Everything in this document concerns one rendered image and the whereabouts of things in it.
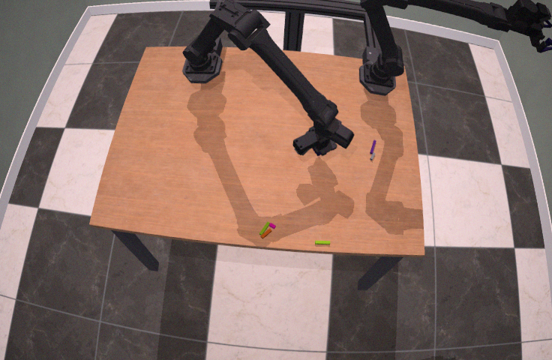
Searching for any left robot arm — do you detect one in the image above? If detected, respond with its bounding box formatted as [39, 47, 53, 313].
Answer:
[360, 0, 552, 88]

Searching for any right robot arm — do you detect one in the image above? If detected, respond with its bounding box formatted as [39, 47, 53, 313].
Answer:
[183, 0, 354, 155]

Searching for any orange rod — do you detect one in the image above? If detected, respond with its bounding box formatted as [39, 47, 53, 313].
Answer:
[261, 229, 272, 239]

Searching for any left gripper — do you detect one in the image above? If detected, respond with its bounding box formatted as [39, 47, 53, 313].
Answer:
[521, 20, 552, 53]

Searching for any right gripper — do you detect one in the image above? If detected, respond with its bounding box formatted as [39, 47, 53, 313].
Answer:
[312, 131, 337, 156]

